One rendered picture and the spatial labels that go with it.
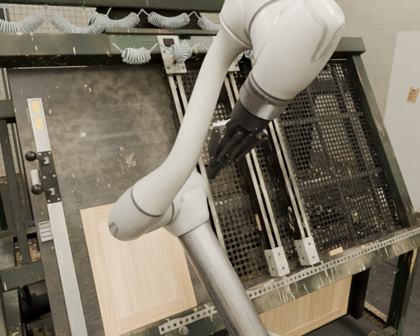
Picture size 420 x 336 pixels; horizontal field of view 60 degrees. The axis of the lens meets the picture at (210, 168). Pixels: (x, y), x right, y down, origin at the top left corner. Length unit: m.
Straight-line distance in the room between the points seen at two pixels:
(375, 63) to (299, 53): 5.97
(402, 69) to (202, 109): 4.20
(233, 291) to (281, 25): 0.72
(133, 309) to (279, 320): 0.99
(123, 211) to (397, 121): 4.29
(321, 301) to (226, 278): 1.44
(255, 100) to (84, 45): 1.12
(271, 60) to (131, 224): 0.51
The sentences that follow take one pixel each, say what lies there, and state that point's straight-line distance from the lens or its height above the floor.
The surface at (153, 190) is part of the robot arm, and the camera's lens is 0.82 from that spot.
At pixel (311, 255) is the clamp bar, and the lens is 1.86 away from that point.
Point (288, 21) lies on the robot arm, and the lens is 0.59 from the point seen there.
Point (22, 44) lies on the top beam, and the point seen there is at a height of 1.91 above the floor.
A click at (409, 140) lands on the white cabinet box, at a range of 4.88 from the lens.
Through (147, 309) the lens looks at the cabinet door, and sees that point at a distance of 1.54.
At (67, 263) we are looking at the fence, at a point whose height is 1.16.
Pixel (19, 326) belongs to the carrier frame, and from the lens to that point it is 1.85.
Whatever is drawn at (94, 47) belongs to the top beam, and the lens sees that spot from 1.67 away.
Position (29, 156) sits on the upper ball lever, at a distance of 1.40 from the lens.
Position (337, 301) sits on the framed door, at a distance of 2.56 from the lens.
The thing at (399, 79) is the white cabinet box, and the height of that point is 1.53.
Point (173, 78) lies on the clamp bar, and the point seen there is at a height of 1.76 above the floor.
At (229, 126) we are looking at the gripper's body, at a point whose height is 1.76.
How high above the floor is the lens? 1.91
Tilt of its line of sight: 19 degrees down
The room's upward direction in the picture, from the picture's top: straight up
